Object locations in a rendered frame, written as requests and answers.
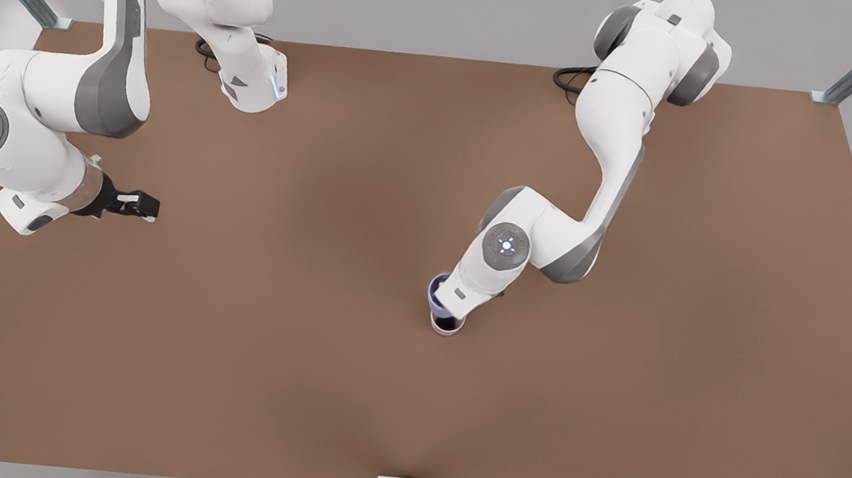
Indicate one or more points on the purple cup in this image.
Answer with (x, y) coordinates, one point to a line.
(438, 298)

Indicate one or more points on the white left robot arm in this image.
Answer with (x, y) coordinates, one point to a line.
(617, 108)

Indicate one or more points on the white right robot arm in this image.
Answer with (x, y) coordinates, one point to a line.
(49, 100)

